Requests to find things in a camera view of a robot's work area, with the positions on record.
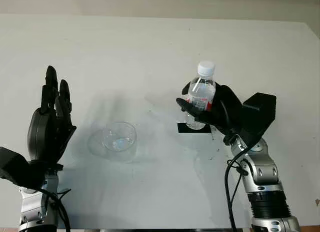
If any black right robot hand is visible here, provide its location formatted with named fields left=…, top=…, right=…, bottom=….
left=175, top=82, right=245, bottom=143

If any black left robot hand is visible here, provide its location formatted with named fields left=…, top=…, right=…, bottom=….
left=26, top=65, right=78, bottom=168

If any clear plastic water bottle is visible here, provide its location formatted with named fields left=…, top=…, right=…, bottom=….
left=185, top=60, right=217, bottom=130

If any clear glass cup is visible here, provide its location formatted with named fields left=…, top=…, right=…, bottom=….
left=87, top=121, right=138, bottom=164

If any black rectangular tape mark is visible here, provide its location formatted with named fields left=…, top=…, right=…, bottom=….
left=177, top=122, right=212, bottom=134

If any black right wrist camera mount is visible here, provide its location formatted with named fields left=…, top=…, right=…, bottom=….
left=237, top=92, right=278, bottom=150

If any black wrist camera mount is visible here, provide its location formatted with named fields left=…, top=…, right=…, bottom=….
left=237, top=92, right=278, bottom=150
left=0, top=146, right=48, bottom=190

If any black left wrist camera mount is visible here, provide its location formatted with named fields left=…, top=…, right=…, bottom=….
left=0, top=146, right=48, bottom=190

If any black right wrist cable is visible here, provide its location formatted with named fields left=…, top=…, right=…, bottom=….
left=223, top=142, right=261, bottom=232

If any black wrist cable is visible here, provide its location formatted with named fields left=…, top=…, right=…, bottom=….
left=223, top=142, right=261, bottom=232
left=26, top=186, right=73, bottom=232

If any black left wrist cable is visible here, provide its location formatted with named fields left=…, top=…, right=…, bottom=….
left=26, top=186, right=73, bottom=232

